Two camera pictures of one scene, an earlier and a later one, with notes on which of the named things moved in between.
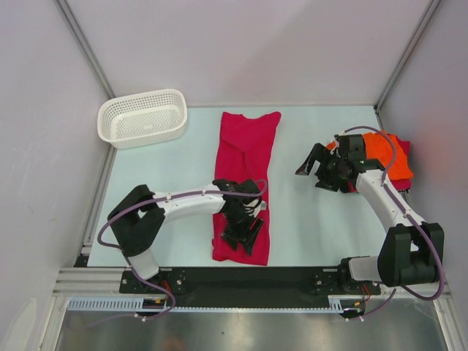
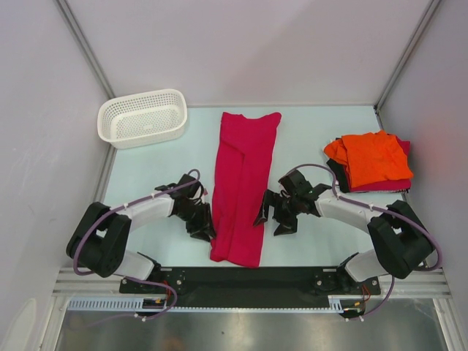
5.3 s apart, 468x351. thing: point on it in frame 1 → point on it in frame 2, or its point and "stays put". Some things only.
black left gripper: x=231 y=236 → x=204 y=224
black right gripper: x=327 y=182 → x=287 y=225
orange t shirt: x=377 y=146 stays put
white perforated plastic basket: x=135 y=120 stays put
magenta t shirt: x=243 y=149 stays put
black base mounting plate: x=244 y=287 stays put
